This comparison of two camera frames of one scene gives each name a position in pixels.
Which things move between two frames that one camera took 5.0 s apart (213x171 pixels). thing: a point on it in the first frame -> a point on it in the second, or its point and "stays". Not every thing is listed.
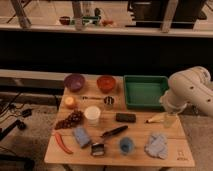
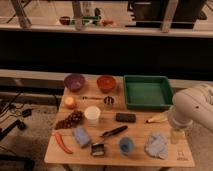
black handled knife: x=114 y=131 stays
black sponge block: x=126 y=117 stays
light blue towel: x=157 y=146 stays
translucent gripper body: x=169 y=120 -> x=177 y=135
